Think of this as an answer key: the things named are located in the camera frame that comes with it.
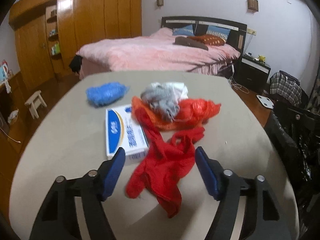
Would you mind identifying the white blue carton box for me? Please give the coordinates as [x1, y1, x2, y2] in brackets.
[105, 105, 149, 165]

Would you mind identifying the red fabric garment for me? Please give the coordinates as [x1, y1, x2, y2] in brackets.
[126, 108, 204, 218]

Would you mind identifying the red plastic bag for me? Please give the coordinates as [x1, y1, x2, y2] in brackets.
[174, 99, 221, 126]

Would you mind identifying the white cloth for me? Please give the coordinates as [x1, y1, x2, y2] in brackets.
[164, 82, 188, 101]

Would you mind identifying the blue plastic bag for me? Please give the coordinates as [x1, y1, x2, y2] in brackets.
[86, 82, 129, 107]

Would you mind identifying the orange foam net sheet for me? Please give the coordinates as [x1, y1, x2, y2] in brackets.
[131, 96, 206, 131]

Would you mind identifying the grey cloth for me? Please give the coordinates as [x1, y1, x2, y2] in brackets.
[140, 82, 180, 122]

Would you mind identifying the black lined trash bin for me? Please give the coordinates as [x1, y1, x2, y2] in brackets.
[264, 112, 319, 228]

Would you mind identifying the white bathroom scale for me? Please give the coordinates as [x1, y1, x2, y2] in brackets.
[256, 95, 274, 109]

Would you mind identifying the black bedside cabinet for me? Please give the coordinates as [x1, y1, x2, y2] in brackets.
[235, 55, 271, 94]

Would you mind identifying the yellow plush toy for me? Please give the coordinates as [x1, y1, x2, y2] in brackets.
[258, 55, 266, 63]

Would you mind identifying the beige table cover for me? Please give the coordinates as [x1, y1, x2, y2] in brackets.
[9, 71, 299, 239]

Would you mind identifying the small white wooden stool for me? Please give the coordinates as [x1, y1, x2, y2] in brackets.
[24, 90, 47, 119]

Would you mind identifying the bed with pink cover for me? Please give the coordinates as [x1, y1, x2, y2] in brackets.
[69, 16, 247, 79]

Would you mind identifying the brown dotted pillow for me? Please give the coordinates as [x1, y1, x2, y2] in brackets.
[188, 34, 226, 46]

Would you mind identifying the right blue pillow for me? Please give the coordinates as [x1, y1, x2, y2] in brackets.
[206, 25, 231, 41]

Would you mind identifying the blue pillow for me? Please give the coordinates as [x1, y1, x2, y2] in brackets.
[172, 24, 194, 36]
[206, 25, 231, 41]

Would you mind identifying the brown cushion on bed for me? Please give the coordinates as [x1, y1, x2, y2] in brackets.
[174, 36, 209, 51]

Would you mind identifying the left blue pillow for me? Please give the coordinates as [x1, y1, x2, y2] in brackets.
[172, 24, 194, 36]

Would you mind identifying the wooden wardrobe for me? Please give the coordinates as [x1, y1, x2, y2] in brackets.
[9, 0, 142, 90]

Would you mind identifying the white charger cable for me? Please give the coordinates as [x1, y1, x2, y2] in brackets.
[227, 63, 250, 95]

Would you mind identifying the wall power socket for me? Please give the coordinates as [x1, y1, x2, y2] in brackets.
[247, 28, 257, 36]

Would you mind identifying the right wall lamp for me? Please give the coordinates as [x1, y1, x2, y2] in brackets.
[247, 0, 259, 12]

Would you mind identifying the wall lamp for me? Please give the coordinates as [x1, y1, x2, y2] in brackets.
[247, 0, 259, 12]
[156, 0, 164, 7]

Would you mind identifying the left wall lamp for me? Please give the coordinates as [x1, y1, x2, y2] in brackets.
[156, 0, 164, 7]

